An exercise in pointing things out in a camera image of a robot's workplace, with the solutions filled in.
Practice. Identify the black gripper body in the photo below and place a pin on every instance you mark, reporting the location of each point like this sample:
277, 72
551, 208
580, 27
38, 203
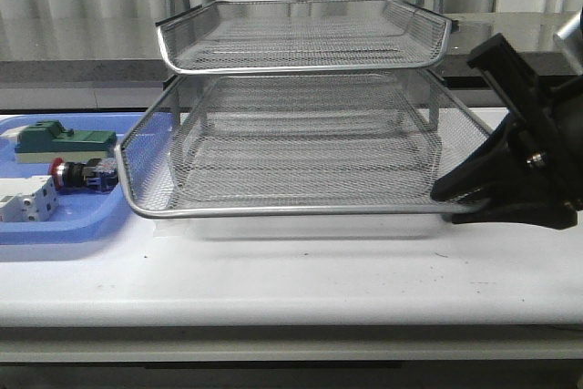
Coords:
545, 159

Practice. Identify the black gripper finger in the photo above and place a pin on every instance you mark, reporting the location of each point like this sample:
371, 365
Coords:
492, 162
498, 205

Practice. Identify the red emergency stop push button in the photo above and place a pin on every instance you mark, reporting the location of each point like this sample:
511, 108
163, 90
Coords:
97, 174

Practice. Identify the grey stone counter ledge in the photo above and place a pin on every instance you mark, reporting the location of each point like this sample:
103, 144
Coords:
96, 64

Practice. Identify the green electrical module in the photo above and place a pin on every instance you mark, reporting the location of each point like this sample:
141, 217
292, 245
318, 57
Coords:
46, 140

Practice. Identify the mesh rack tray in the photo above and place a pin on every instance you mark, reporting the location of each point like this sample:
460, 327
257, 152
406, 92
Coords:
300, 38
308, 144

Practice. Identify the white circuit breaker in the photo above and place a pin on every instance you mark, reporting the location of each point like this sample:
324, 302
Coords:
31, 199

